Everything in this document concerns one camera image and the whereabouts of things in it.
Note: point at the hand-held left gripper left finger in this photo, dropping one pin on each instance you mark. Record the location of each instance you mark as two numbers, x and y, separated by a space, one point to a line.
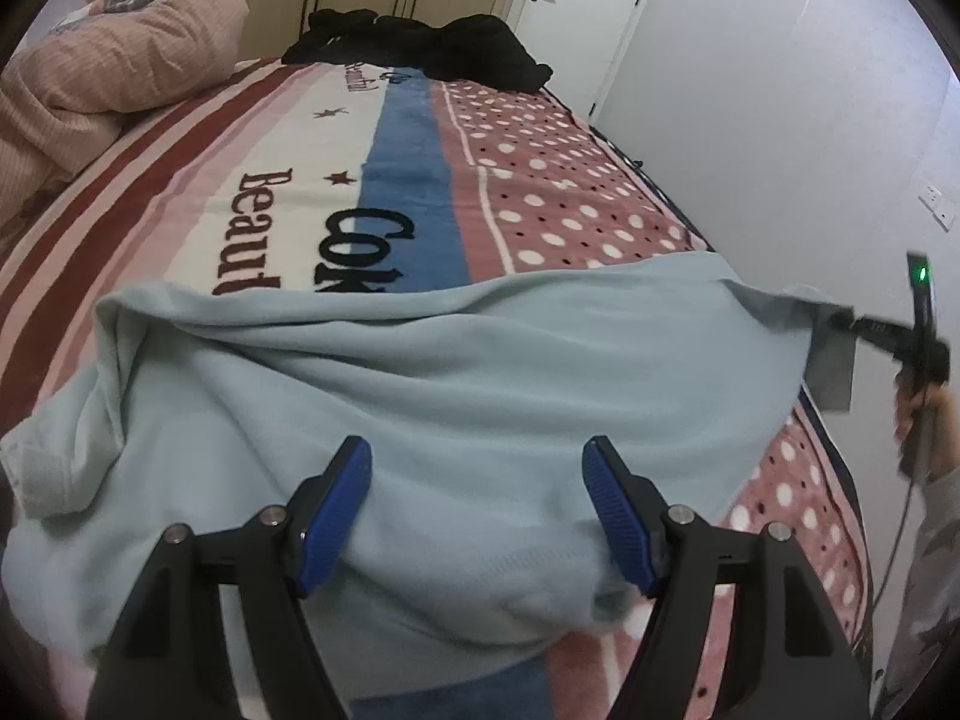
339 514

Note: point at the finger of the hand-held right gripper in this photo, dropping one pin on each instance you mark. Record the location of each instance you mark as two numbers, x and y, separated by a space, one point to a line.
874 330

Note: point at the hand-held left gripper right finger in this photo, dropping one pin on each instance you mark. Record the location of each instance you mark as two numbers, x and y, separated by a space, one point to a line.
616 517

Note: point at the light blue sweater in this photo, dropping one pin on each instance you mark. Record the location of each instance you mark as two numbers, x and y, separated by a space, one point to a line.
465 420

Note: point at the person's right forearm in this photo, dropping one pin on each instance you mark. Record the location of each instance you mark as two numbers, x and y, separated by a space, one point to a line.
926 600

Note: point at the person's right hand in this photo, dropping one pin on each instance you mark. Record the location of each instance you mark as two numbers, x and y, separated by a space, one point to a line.
909 409

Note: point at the striped dotted printed blanket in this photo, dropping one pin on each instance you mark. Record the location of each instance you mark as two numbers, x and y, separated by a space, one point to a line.
420 172

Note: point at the white door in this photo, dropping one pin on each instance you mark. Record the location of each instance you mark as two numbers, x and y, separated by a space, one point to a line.
577 7

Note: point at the black clothes pile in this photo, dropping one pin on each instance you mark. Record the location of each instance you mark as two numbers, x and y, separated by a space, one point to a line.
450 45

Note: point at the pink ribbed quilt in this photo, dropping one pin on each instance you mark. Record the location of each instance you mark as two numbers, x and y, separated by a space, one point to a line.
112 60

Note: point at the white wall socket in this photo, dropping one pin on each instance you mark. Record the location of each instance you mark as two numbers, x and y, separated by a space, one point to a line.
939 204

